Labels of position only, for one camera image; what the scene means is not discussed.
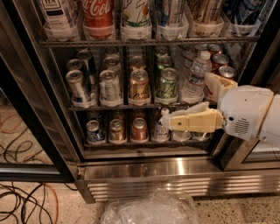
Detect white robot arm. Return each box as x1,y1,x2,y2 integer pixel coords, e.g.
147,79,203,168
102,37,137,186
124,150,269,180
160,73,280,148

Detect silver white can middle shelf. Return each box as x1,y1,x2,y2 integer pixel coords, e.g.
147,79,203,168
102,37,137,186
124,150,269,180
99,70,123,107

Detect white tea bottle top shelf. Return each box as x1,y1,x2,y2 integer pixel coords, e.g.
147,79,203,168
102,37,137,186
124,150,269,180
37,0,78,39

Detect red coke can middle front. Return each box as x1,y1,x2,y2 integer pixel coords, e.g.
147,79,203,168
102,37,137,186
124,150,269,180
218,66,236,80

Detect clear plastic bag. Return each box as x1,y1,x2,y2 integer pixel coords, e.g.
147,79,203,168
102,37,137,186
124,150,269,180
101,189,199,224

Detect blue can bottom shelf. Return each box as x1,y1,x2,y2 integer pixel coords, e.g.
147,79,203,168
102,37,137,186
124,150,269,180
86,120,105,144

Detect green can bottom shelf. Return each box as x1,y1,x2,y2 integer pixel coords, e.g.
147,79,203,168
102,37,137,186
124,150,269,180
192,132,212,142

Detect clear water bottle middle shelf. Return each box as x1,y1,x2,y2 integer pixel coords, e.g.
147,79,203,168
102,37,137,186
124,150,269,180
181,51,212,104

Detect gold can middle shelf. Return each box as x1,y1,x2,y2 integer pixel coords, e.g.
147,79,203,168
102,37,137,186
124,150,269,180
129,69,150,106

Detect clear water bottle shelf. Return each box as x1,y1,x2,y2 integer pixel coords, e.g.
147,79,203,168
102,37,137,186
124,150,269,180
171,130,191,142
181,51,212,104

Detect blue silver can rear left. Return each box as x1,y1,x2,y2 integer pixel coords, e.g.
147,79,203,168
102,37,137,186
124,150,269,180
77,49,96,85

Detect brown juice bottle white cap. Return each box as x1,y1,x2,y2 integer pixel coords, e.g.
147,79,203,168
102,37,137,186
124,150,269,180
152,108,170,143

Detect red coke can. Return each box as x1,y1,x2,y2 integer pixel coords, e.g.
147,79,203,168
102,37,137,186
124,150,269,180
212,53,229,72
218,66,236,80

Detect gold striped can top shelf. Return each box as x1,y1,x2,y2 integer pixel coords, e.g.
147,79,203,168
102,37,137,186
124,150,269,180
188,0,224,38

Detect green can middle shelf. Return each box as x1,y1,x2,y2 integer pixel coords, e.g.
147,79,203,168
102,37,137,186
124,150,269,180
156,67,178,105

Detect white green arizona can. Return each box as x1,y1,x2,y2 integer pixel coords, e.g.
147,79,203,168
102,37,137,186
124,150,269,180
122,0,150,39

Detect silver blue can front left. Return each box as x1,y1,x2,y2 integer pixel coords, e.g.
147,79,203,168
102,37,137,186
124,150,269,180
66,70,92,109

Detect stainless steel display fridge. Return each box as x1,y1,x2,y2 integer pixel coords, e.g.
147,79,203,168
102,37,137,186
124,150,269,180
0,0,279,203

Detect red coca-cola can top shelf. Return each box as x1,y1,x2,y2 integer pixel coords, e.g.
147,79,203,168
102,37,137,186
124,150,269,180
82,0,114,39

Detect blue can shelf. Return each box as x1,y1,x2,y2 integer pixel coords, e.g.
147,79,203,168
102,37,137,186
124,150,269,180
86,120,105,144
224,0,264,37

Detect gold can bottom shelf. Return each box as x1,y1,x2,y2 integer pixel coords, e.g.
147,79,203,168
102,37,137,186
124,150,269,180
109,119,126,144

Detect clear water bottle bottom shelf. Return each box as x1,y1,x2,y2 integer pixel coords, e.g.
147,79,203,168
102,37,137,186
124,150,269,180
171,130,191,142

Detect red can bottom shelf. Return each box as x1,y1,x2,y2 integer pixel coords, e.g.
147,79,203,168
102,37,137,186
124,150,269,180
131,117,148,143

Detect blue can top shelf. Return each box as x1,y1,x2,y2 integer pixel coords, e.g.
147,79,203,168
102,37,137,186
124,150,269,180
224,0,264,37

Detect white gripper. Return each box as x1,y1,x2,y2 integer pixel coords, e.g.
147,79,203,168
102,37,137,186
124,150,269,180
160,73,275,142

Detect green can shelf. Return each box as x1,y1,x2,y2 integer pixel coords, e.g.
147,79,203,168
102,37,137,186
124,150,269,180
192,132,212,142
156,67,178,105

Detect black and orange floor cables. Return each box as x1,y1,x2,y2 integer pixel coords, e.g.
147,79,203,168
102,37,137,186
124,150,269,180
0,182,60,224

